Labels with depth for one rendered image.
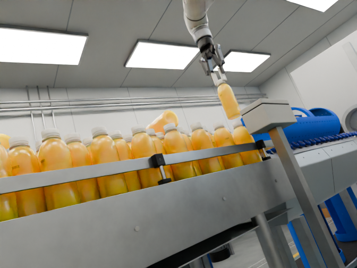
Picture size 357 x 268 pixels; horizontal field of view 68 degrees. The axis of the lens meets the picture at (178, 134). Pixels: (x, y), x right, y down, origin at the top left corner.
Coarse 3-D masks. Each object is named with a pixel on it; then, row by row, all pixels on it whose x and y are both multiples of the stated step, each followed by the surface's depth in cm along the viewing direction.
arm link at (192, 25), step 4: (184, 12) 130; (184, 16) 129; (204, 16) 123; (188, 20) 124; (192, 20) 123; (196, 20) 122; (200, 20) 123; (204, 20) 124; (188, 24) 127; (192, 24) 125; (196, 24) 125; (200, 24) 125; (204, 24) 126; (188, 28) 130; (192, 28) 127; (196, 28) 126
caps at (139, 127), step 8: (48, 128) 60; (96, 128) 68; (104, 128) 69; (136, 128) 76; (168, 128) 83; (176, 128) 90; (192, 128) 92; (16, 136) 59; (24, 136) 60; (64, 136) 67; (72, 136) 66; (112, 136) 74; (128, 136) 81; (160, 136) 89; (40, 144) 65
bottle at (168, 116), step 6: (162, 114) 89; (168, 114) 91; (174, 114) 92; (156, 120) 92; (162, 120) 89; (168, 120) 90; (174, 120) 91; (150, 126) 94; (156, 126) 91; (162, 126) 90; (156, 132) 93
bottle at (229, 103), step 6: (222, 84) 119; (222, 90) 117; (228, 90) 117; (222, 96) 117; (228, 96) 116; (234, 96) 117; (222, 102) 118; (228, 102) 115; (234, 102) 115; (228, 108) 115; (234, 108) 114; (240, 108) 116; (228, 114) 115; (234, 114) 114; (240, 114) 116
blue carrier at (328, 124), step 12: (300, 108) 169; (312, 108) 202; (324, 108) 196; (300, 120) 153; (312, 120) 164; (324, 120) 176; (336, 120) 190; (288, 132) 141; (300, 132) 151; (312, 132) 162; (324, 132) 175; (336, 132) 191
